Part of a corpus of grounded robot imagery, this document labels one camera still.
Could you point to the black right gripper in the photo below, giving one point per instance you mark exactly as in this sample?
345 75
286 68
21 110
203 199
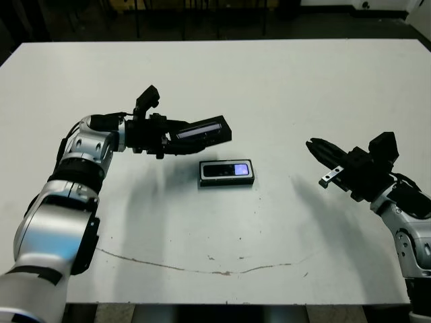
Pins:
363 178

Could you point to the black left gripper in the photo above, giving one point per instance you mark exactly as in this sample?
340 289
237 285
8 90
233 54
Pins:
146 134

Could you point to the black box lid silver stripe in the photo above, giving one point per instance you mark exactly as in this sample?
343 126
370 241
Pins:
215 136

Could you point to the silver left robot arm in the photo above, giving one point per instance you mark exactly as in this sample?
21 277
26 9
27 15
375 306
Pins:
50 235

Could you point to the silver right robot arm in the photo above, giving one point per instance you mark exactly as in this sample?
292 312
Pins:
414 242

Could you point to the black box base white insert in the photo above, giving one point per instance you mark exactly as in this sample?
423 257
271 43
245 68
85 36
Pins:
225 182

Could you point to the black mesh chair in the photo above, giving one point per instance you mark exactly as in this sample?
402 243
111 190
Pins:
137 27

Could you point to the black waste bin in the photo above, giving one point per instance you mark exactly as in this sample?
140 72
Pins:
288 8

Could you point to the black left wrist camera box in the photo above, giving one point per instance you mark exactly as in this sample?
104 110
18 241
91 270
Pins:
148 97

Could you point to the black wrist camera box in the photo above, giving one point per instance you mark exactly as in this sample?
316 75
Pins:
148 97
384 146

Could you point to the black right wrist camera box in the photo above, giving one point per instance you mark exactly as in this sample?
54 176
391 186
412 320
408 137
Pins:
384 146

